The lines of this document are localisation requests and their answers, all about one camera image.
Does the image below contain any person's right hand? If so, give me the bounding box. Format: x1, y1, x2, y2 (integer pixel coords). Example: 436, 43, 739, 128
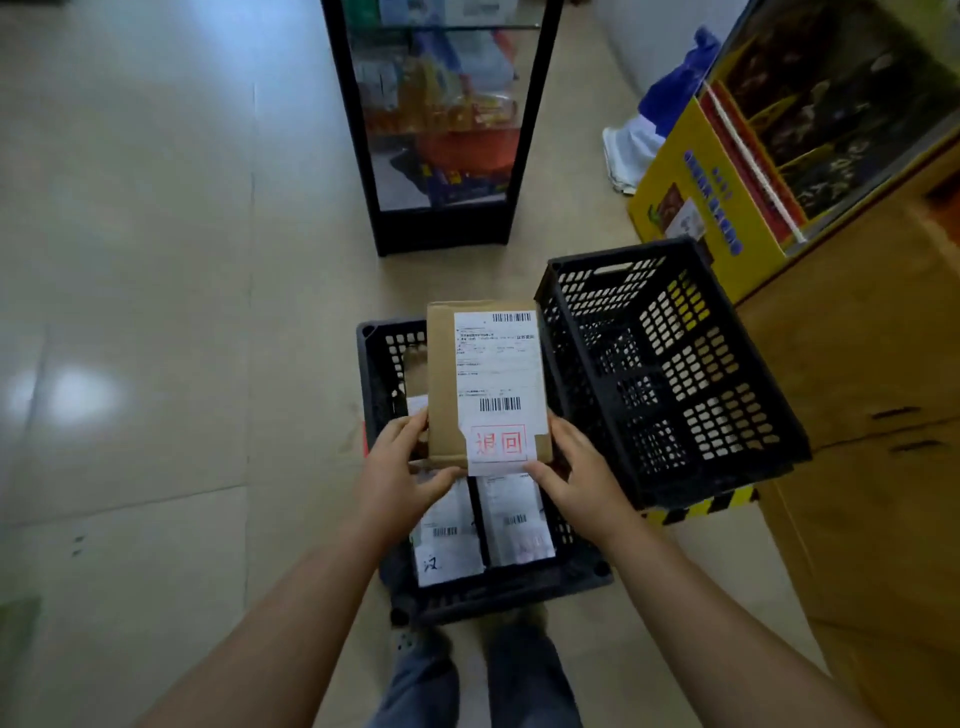
524, 412, 646, 553

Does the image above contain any person's left hand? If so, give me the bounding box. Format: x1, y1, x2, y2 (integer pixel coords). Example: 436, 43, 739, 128
352, 408, 466, 553

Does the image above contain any red stamped white sticker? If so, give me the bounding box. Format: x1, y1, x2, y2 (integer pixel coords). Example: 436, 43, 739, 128
468, 423, 550, 478

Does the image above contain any brown taped cardboard parcel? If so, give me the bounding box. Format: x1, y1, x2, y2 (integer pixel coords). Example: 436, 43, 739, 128
403, 348, 430, 463

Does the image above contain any small plain cardboard box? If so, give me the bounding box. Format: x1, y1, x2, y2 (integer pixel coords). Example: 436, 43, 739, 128
425, 301, 554, 478

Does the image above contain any black crate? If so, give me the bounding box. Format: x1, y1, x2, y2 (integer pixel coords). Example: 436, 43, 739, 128
356, 318, 615, 630
534, 236, 814, 511

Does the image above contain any person's right forearm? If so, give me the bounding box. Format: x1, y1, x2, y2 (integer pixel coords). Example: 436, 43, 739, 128
603, 521, 879, 728

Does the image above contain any person's left forearm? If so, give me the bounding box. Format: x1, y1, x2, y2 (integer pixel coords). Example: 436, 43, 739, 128
134, 521, 391, 728

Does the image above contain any person's right leg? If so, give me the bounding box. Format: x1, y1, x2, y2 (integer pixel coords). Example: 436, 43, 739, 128
485, 622, 583, 728

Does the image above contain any person's leg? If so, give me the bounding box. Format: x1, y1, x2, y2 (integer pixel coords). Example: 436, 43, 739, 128
367, 656, 460, 728
485, 622, 583, 728

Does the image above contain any person's left leg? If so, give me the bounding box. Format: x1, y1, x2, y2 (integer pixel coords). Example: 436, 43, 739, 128
367, 656, 460, 728

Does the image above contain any yellow cardboard display stand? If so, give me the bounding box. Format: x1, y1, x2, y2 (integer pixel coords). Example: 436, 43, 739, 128
626, 0, 960, 305

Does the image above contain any grey perforated shoe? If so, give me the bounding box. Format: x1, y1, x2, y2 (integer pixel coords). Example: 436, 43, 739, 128
389, 626, 455, 670

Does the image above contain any black glass display cabinet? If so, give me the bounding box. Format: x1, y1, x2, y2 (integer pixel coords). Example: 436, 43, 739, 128
320, 0, 565, 258

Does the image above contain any wooden cupboard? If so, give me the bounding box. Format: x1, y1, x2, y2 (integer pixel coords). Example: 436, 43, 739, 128
738, 142, 960, 728

